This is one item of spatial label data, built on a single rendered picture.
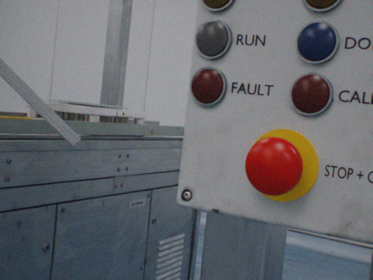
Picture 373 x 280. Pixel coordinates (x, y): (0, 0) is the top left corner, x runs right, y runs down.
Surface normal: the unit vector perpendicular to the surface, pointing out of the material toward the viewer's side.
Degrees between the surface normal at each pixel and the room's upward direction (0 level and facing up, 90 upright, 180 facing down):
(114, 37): 90
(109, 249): 90
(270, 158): 85
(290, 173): 92
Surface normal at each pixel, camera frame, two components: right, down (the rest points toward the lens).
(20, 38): -0.54, -0.01
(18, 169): 0.88, 0.11
